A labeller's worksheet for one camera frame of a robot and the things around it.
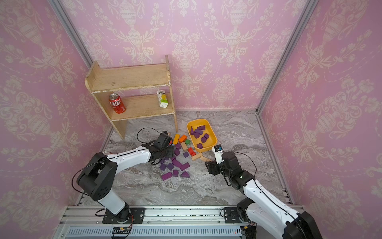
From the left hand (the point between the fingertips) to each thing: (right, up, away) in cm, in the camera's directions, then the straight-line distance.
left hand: (171, 151), depth 93 cm
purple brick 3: (+21, +15, +14) cm, 29 cm away
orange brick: (+7, +7, +9) cm, 13 cm away
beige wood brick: (+8, +2, +4) cm, 9 cm away
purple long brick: (+19, +12, +12) cm, 25 cm away
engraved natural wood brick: (+22, -5, 0) cm, 22 cm away
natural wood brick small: (+16, -3, +1) cm, 16 cm away
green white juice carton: (-5, +33, -2) cm, 33 cm away
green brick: (+10, +5, +9) cm, 15 cm away
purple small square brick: (+3, -12, -6) cm, 14 cm away
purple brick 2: (-2, -13, -6) cm, 15 cm away
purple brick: (+21, +6, +9) cm, 24 cm away
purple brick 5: (-5, -9, -4) cm, 11 cm away
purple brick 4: (+18, +3, +5) cm, 19 cm away
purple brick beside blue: (+4, +2, +5) cm, 7 cm away
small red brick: (+13, -1, +3) cm, 13 cm away
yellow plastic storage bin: (+20, +9, +12) cm, 25 cm away
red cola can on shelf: (-29, +29, -10) cm, 42 cm away
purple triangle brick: (+9, -12, -8) cm, 17 cm away
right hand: (+24, -3, -11) cm, 26 cm away
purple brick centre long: (+4, -7, -1) cm, 8 cm away
